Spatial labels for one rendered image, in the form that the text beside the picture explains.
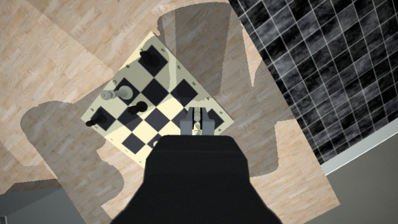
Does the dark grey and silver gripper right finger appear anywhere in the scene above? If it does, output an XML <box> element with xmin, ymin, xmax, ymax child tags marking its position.
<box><xmin>200</xmin><ymin>107</ymin><xmax>215</xmax><ymax>135</ymax></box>

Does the chessboard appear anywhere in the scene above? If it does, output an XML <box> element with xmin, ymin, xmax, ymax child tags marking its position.
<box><xmin>81</xmin><ymin>32</ymin><xmax>234</xmax><ymax>168</ymax></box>

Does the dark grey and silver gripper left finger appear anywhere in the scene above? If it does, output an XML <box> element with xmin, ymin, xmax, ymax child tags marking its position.
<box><xmin>180</xmin><ymin>107</ymin><xmax>195</xmax><ymax>135</ymax></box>

